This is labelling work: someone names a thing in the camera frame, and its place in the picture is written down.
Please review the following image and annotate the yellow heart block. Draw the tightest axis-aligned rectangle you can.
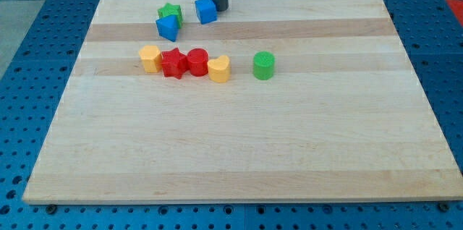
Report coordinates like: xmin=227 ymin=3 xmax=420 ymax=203
xmin=207 ymin=55 xmax=231 ymax=83

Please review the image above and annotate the green cylinder block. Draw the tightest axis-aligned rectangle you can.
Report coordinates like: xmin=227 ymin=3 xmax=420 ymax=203
xmin=252 ymin=51 xmax=275 ymax=80

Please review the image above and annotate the red cylinder block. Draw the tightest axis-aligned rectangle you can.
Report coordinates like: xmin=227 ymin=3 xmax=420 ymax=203
xmin=187 ymin=48 xmax=208 ymax=77

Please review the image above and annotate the light wooden board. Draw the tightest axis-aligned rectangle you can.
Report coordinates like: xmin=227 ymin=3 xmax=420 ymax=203
xmin=22 ymin=0 xmax=462 ymax=205

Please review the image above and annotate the red star block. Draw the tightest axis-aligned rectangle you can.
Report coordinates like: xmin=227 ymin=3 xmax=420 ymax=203
xmin=161 ymin=48 xmax=189 ymax=80

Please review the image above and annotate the yellow hexagon block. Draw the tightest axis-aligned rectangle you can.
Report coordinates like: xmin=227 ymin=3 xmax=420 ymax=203
xmin=138 ymin=45 xmax=162 ymax=73

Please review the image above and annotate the blue cube block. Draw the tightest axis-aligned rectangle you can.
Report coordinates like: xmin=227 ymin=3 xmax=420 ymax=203
xmin=195 ymin=0 xmax=217 ymax=25

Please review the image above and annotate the blue triangle block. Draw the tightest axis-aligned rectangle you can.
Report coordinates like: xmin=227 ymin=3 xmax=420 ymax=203
xmin=156 ymin=14 xmax=179 ymax=42

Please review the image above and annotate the green star block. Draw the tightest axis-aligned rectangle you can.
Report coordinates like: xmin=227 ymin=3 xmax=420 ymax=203
xmin=158 ymin=3 xmax=183 ymax=29

